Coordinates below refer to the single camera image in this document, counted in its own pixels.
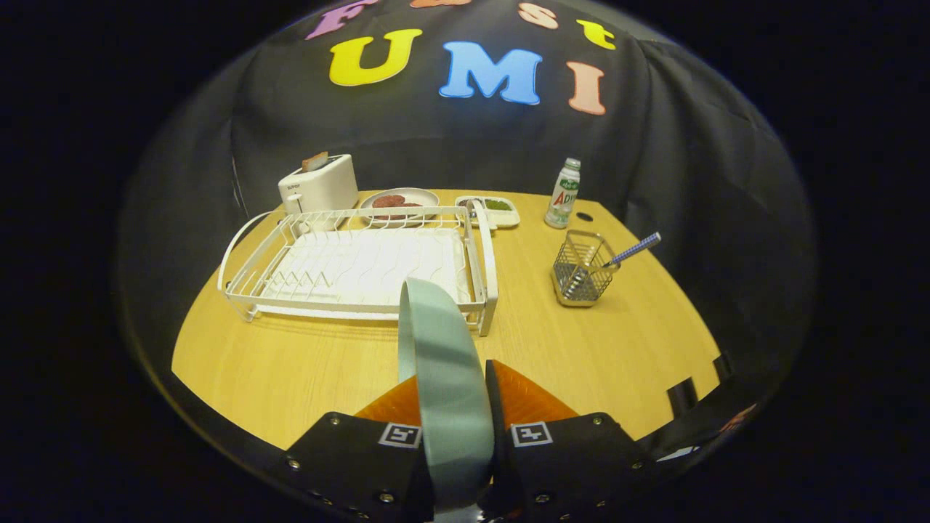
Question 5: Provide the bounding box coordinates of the black backdrop cloth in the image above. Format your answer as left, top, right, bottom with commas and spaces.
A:
120, 0, 818, 466

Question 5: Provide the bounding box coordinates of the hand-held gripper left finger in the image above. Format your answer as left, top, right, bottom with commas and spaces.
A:
283, 376, 437, 523

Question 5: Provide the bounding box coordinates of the round white plate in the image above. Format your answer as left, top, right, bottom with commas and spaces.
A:
359, 187, 441, 224

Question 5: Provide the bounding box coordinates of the blue checkered handle spoon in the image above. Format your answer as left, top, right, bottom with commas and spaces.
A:
563, 232, 663, 299

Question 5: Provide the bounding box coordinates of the white divided condiment dish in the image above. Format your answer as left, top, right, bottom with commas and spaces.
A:
455, 194, 522, 231

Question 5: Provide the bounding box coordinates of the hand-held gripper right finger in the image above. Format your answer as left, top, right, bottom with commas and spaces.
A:
482, 359, 658, 523

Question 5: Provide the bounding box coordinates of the pale green plate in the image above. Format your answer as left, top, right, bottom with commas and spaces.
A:
397, 277, 497, 514

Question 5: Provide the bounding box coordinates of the white dish rack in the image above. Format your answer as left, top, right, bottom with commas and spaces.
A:
217, 203, 501, 338

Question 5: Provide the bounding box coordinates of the white toaster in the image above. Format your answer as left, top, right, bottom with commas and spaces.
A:
277, 153, 360, 216

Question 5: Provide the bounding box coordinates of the metal wire basket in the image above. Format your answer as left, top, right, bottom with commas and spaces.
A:
550, 229, 621, 309

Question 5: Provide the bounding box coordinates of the white green label drink bottle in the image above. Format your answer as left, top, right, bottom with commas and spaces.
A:
543, 157, 582, 231

